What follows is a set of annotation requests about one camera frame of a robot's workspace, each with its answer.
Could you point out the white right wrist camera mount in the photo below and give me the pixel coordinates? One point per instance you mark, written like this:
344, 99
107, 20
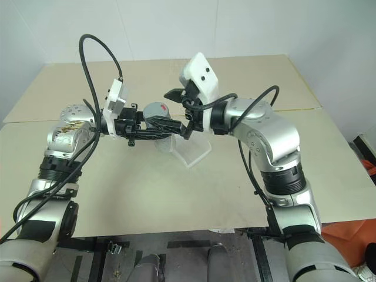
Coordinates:
202, 70

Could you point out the gray rounded robot leg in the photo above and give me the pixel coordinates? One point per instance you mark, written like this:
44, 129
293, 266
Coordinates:
217, 263
147, 268

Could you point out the orange fabric sheet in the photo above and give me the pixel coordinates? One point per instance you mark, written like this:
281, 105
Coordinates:
346, 235

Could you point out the black table frame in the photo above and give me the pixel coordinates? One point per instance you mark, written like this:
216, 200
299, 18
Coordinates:
93, 258

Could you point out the clear plastic box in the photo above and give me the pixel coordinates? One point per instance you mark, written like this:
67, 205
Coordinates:
194, 152

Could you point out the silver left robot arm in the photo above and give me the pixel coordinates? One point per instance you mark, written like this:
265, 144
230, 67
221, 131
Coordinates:
73, 114

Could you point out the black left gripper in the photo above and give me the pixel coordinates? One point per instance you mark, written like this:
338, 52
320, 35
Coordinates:
127, 124

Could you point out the black case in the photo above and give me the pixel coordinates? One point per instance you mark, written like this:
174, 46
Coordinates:
365, 142

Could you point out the black floor tape strip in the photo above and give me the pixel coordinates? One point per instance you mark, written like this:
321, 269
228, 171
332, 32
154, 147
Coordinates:
188, 244

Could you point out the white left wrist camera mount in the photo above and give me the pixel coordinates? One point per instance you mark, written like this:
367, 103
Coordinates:
117, 100

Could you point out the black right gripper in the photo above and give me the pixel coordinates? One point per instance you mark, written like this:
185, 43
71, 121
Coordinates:
194, 97

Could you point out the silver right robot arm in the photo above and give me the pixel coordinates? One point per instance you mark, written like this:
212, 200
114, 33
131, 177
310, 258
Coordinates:
273, 129

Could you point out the metal table clamp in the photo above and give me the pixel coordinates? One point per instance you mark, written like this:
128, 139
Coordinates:
114, 248

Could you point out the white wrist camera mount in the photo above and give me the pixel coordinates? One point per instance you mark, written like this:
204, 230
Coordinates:
117, 100
202, 70

